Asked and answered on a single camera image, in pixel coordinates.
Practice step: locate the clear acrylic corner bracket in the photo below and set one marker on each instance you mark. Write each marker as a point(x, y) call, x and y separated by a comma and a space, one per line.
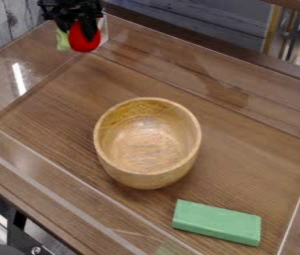
point(103, 28)

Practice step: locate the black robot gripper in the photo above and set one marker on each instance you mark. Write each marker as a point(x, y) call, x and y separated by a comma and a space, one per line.
point(59, 10)

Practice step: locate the wooden bowl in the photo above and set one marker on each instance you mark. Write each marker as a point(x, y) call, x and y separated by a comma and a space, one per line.
point(147, 140)

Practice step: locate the red plush fruit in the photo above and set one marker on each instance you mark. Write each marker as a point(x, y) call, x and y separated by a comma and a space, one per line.
point(74, 40)

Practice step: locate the wooden chair in background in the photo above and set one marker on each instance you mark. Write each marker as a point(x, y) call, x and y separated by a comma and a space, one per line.
point(281, 29)

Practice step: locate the black table leg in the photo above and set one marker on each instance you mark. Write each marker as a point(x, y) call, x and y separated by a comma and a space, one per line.
point(19, 239)

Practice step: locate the green rectangular block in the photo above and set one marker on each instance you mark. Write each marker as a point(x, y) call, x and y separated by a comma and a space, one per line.
point(217, 222)

